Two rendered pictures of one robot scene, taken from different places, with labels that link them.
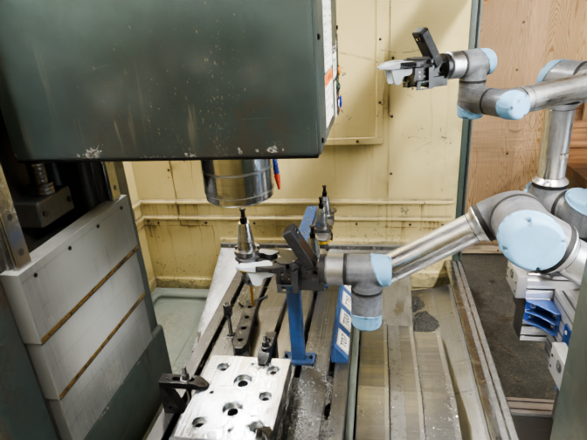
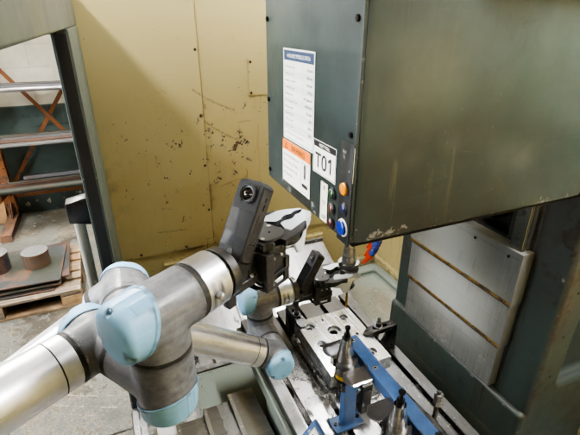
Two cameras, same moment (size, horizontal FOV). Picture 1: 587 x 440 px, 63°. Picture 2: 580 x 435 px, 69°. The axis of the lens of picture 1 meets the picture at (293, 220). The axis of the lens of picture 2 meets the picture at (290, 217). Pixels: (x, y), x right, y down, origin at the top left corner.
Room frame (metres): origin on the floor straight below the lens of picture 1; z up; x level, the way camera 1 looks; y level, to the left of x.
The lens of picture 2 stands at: (1.84, -0.64, 2.02)
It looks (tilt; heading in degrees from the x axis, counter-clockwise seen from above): 25 degrees down; 146
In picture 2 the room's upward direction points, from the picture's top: straight up
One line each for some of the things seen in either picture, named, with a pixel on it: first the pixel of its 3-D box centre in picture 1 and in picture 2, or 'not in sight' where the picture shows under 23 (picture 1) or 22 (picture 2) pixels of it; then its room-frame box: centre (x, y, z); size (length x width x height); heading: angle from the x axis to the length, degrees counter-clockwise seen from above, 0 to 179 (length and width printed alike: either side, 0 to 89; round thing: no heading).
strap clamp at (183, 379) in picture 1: (185, 388); (379, 333); (1.01, 0.32, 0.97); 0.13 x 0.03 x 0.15; 79
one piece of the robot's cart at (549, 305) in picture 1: (541, 317); not in sight; (1.36, -0.83, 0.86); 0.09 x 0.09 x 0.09; 79
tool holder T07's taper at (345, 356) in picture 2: (313, 247); (346, 348); (1.23, -0.05, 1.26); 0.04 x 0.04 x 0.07
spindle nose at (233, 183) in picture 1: (238, 170); not in sight; (1.04, 0.12, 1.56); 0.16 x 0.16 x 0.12
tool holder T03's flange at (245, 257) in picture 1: (247, 252); (348, 264); (1.04, 0.12, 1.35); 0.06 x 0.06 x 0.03
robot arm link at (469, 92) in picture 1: (474, 99); (156, 371); (1.41, -0.55, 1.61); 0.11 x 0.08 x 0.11; 23
